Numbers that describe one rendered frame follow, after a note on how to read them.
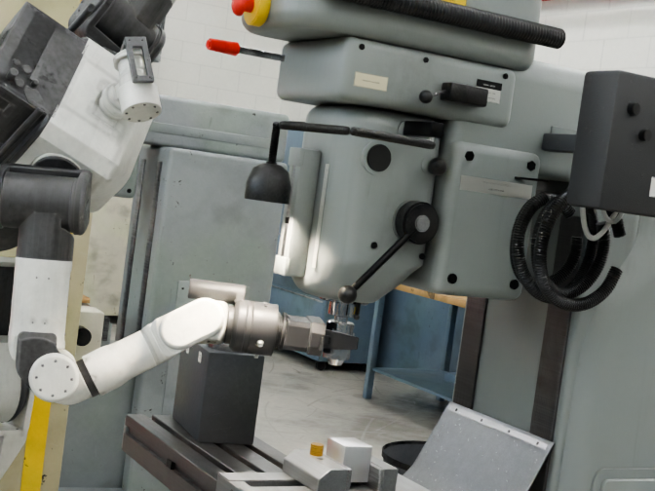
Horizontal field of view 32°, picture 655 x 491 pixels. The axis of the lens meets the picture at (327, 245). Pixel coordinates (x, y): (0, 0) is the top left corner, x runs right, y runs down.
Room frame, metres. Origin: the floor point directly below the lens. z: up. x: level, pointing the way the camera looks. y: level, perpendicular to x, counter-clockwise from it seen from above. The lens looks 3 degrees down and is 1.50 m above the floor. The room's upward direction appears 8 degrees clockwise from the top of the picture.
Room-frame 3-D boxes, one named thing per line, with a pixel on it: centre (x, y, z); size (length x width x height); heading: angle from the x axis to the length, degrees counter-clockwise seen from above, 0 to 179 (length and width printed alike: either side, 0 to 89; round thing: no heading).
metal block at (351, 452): (1.87, -0.08, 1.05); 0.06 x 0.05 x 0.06; 29
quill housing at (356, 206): (1.95, -0.04, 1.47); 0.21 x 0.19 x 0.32; 29
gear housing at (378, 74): (1.96, -0.08, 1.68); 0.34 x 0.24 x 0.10; 119
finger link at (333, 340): (1.91, -0.04, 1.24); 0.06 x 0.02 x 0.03; 97
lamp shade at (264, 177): (1.82, 0.11, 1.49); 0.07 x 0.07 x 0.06
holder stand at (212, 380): (2.42, 0.19, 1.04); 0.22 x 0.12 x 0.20; 22
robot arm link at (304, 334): (1.93, 0.05, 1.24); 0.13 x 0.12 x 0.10; 7
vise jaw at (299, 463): (1.85, -0.03, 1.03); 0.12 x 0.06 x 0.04; 29
